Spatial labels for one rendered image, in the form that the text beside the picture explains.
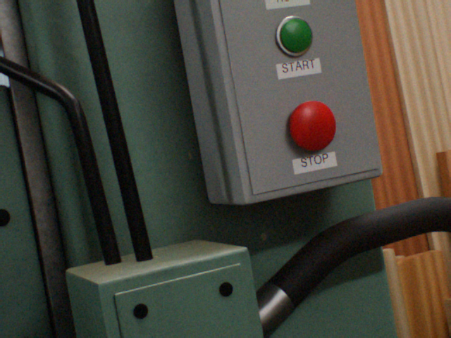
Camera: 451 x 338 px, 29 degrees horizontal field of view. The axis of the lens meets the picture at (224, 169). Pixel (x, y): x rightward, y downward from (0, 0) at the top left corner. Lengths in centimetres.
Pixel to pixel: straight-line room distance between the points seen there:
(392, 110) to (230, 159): 162
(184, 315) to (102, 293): 5
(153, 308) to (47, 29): 19
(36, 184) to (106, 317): 14
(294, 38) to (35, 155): 18
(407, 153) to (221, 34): 164
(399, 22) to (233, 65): 165
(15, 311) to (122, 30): 19
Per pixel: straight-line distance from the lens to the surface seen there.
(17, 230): 57
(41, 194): 57
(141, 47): 56
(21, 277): 58
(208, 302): 48
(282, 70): 52
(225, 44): 51
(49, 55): 54
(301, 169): 53
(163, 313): 47
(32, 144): 57
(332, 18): 55
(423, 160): 213
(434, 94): 217
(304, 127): 52
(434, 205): 60
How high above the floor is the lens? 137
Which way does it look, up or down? 3 degrees down
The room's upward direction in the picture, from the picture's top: 10 degrees counter-clockwise
